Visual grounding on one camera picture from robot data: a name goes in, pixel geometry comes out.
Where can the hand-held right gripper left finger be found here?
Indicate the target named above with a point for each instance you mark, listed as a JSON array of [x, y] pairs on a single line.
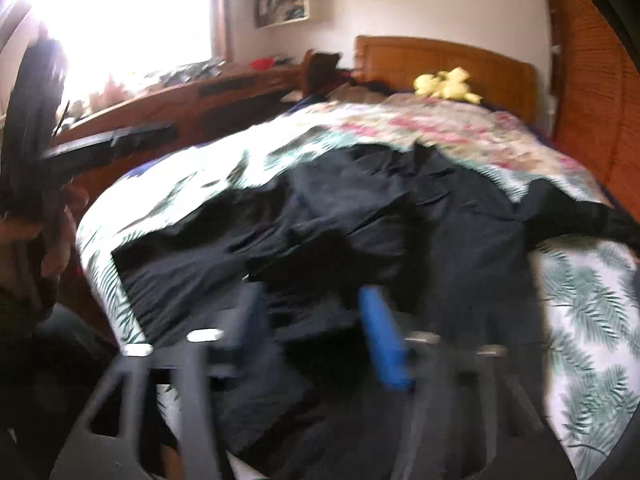
[[246, 327]]

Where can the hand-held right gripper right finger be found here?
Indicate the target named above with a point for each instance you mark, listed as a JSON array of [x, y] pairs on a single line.
[[382, 345]]

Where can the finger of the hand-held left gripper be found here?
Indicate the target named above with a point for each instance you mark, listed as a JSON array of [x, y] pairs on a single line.
[[115, 144]]

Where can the black pants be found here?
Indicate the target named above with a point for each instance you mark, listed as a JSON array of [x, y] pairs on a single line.
[[350, 220]]

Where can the person's left hand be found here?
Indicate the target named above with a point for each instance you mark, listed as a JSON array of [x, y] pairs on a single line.
[[77, 201]]

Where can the dark blue bed sheet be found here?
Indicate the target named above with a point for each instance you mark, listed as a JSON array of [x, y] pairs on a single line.
[[136, 172]]

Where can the wooden desk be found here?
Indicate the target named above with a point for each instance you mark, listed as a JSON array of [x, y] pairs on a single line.
[[210, 105]]

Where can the bright window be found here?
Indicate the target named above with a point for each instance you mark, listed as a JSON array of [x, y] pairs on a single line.
[[125, 15]]

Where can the small red container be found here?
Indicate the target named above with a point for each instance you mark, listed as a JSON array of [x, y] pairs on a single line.
[[262, 63]]

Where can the floral leaf print blanket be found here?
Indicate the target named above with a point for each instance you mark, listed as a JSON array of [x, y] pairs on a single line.
[[575, 300]]

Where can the dark wooden chair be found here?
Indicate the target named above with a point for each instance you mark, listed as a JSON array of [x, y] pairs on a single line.
[[322, 72]]

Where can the yellow plush toy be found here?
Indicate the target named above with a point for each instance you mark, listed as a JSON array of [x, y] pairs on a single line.
[[445, 86]]

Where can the wooden bed headboard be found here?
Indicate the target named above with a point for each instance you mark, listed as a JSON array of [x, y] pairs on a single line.
[[450, 57]]

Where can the wooden slatted wardrobe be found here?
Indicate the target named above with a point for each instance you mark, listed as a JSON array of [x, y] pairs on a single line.
[[590, 85]]

